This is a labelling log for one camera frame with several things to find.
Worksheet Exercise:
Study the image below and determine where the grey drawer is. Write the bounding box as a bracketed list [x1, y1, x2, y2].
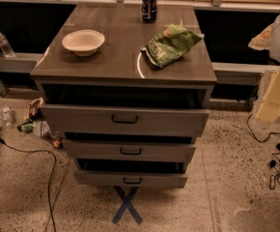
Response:
[63, 139, 195, 162]
[74, 170, 187, 189]
[41, 104, 210, 137]

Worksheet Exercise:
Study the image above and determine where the small plastic bottle on floor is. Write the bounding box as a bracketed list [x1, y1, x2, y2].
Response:
[3, 106, 14, 127]

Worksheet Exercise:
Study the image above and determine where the top grey drawer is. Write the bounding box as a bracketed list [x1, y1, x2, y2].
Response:
[41, 104, 210, 137]

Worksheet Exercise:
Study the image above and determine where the black cable left floor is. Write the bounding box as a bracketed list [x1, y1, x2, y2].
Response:
[0, 121, 58, 232]

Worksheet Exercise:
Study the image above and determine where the grey drawer cabinet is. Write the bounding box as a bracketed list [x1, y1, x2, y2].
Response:
[31, 4, 216, 175]

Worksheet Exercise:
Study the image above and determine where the green jalapeno chip bag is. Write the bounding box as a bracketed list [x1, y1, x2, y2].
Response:
[141, 24, 204, 69]

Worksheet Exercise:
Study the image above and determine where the black cable right floor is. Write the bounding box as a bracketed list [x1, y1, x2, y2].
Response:
[245, 113, 280, 191]

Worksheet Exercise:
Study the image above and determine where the crumpled snack bag on floor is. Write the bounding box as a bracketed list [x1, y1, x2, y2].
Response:
[26, 98, 44, 120]

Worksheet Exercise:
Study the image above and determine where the blue tape cross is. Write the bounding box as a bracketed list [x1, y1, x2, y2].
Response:
[112, 187, 143, 225]

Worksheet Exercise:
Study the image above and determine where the bottom grey drawer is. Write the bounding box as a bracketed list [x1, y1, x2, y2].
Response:
[74, 170, 187, 189]

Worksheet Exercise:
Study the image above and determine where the middle grey drawer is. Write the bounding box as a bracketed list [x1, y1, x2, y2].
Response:
[63, 139, 195, 162]

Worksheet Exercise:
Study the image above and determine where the blue soda can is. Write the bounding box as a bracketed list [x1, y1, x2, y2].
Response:
[142, 0, 157, 23]

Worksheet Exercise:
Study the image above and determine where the clear water bottle on ledge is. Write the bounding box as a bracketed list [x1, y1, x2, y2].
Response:
[0, 31, 15, 57]

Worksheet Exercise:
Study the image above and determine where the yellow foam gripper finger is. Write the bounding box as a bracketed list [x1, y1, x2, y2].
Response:
[255, 69, 280, 124]

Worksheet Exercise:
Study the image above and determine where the white paper bowl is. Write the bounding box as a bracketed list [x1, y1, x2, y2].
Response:
[62, 30, 105, 56]

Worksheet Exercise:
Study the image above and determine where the green bottle on floor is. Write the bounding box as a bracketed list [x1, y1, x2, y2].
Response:
[17, 121, 37, 132]

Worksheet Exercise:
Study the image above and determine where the black cable floor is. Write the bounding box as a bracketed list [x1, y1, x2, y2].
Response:
[245, 113, 280, 191]
[0, 121, 58, 232]

